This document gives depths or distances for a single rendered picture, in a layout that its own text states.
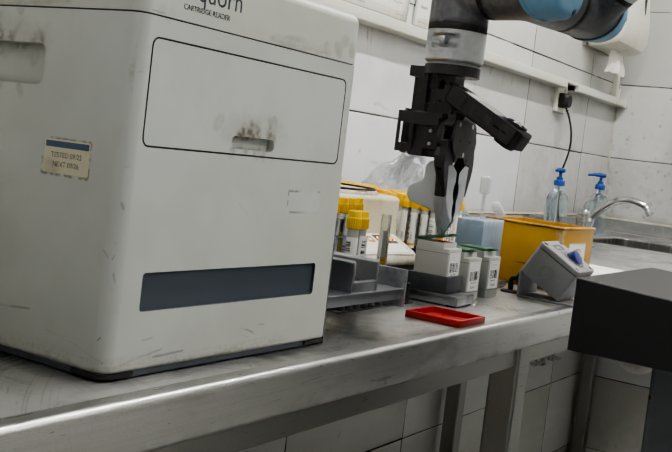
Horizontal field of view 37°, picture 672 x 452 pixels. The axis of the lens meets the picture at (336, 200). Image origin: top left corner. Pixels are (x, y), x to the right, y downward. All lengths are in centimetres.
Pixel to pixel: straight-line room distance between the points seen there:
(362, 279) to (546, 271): 47
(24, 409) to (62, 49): 26
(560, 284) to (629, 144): 230
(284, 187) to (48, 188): 20
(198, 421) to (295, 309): 18
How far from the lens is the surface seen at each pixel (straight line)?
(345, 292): 99
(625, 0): 133
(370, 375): 94
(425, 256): 128
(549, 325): 135
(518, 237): 161
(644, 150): 370
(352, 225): 112
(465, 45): 127
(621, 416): 378
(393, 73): 227
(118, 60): 71
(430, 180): 128
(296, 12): 84
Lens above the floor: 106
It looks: 3 degrees down
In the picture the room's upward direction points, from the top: 7 degrees clockwise
